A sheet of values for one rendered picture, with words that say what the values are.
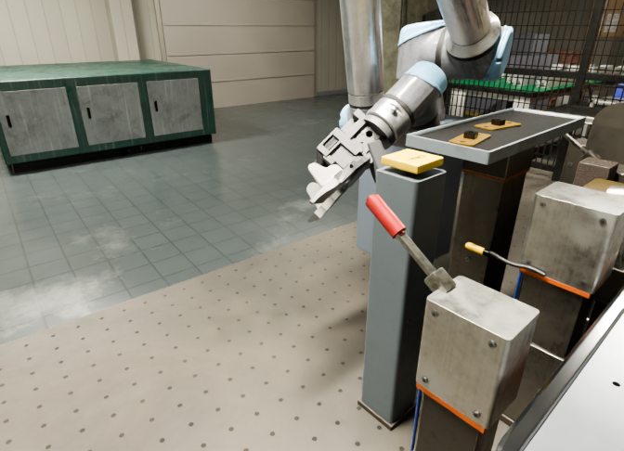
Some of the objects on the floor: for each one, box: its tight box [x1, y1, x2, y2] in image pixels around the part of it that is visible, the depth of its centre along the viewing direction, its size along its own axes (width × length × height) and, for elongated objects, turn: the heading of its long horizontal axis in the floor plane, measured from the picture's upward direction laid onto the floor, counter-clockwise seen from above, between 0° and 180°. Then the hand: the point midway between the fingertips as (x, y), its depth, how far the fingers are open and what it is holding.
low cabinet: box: [0, 59, 216, 174], centre depth 527 cm, size 222×210×87 cm
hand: (312, 216), depth 72 cm, fingers open, 14 cm apart
